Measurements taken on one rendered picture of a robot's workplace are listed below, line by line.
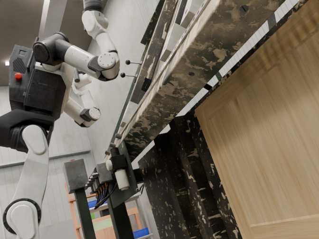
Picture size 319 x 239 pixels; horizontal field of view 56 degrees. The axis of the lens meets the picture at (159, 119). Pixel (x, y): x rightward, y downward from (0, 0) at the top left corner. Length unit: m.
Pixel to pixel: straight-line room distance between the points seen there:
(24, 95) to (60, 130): 9.94
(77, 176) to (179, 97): 1.12
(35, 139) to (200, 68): 0.87
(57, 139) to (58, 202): 2.20
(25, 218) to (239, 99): 0.93
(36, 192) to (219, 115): 0.83
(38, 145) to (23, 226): 0.34
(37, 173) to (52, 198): 9.29
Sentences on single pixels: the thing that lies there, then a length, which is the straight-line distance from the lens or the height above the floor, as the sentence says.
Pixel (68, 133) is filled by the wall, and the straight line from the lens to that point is 11.44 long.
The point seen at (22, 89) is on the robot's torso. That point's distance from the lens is 1.53.
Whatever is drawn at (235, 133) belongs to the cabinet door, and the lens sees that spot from 1.06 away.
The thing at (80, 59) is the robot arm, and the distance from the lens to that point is 1.39.
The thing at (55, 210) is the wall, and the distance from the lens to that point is 10.65.
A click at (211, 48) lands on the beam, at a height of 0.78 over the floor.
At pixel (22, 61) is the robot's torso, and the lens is 1.61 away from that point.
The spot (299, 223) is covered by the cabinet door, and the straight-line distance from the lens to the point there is 0.97.
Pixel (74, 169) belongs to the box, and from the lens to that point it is 1.94.
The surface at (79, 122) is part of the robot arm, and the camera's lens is 1.86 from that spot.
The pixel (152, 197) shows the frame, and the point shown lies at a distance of 1.94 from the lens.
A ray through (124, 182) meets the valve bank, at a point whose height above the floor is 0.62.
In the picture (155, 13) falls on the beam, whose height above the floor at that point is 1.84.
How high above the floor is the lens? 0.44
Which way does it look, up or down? 17 degrees up
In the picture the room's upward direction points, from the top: 18 degrees counter-clockwise
